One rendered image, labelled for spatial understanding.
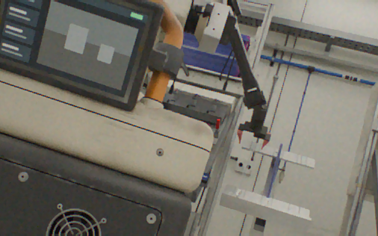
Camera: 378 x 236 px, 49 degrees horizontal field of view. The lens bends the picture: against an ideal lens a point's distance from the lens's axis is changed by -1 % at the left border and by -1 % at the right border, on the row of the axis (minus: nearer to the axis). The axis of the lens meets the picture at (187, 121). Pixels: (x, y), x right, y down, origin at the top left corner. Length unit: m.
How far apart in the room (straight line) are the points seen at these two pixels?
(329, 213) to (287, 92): 1.11
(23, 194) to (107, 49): 0.26
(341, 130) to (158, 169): 3.25
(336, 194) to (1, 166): 3.29
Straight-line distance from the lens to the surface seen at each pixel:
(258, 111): 1.71
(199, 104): 2.22
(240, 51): 1.69
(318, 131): 3.81
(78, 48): 0.68
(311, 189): 3.73
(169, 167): 0.67
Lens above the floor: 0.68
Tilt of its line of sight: 10 degrees up
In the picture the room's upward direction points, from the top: 18 degrees clockwise
